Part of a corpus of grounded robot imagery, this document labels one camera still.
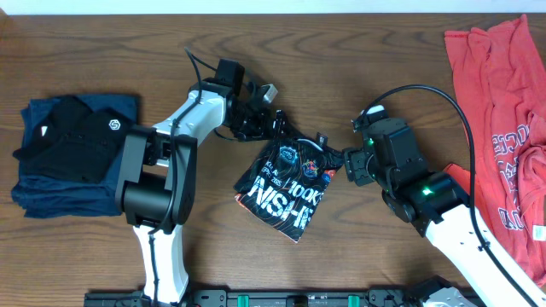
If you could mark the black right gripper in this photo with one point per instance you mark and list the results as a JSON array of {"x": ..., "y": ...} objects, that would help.
[{"x": 355, "y": 159}]

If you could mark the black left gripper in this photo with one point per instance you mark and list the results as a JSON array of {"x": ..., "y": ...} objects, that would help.
[{"x": 270, "y": 126}]

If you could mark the black patterned jersey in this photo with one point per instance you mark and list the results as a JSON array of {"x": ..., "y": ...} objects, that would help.
[{"x": 286, "y": 182}]

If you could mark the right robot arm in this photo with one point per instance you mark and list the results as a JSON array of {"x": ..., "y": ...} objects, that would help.
[{"x": 439, "y": 210}]

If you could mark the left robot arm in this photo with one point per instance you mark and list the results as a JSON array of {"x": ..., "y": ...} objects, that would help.
[{"x": 157, "y": 176}]

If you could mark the red t-shirt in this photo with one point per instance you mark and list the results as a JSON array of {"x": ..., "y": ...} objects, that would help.
[{"x": 499, "y": 79}]

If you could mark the folded black polo shirt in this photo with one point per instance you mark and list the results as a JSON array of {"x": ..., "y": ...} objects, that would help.
[{"x": 79, "y": 138}]

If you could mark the folded navy blue garment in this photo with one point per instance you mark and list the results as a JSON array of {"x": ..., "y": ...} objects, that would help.
[{"x": 46, "y": 197}]

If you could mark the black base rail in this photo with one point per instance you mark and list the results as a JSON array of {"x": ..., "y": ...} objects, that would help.
[{"x": 432, "y": 292}]

